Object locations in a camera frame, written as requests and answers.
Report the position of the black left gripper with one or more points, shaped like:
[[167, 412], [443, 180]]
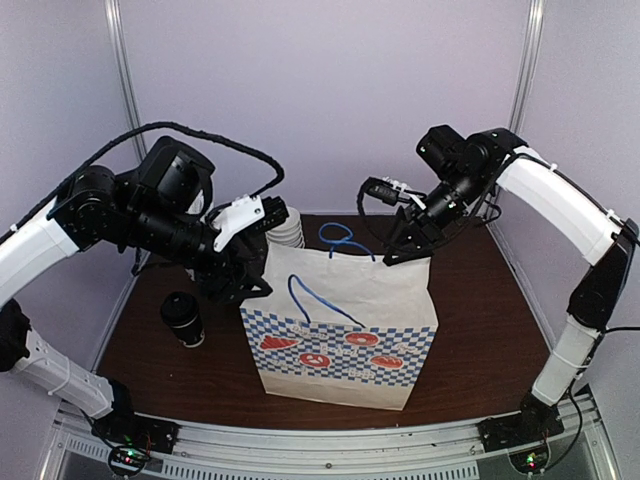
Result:
[[222, 290]]

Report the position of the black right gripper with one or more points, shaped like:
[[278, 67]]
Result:
[[419, 227]]

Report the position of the paper cups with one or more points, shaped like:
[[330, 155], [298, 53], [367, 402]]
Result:
[[290, 233]]

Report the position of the black white paper cup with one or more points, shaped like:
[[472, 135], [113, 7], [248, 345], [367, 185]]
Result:
[[190, 333]]

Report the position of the black plastic cup lid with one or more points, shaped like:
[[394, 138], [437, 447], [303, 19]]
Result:
[[179, 309]]

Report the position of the blue checkered paper bag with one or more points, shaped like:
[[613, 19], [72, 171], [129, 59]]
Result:
[[341, 329]]

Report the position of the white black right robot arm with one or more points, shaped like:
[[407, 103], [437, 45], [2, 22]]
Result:
[[468, 168]]

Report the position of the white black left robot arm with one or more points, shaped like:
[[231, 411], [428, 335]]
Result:
[[163, 206]]

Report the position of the aluminium table front rail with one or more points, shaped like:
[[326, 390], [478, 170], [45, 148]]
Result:
[[452, 450]]

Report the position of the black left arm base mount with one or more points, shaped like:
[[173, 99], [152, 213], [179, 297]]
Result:
[[146, 433]]

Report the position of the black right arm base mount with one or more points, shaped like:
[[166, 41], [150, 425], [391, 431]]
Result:
[[517, 432]]

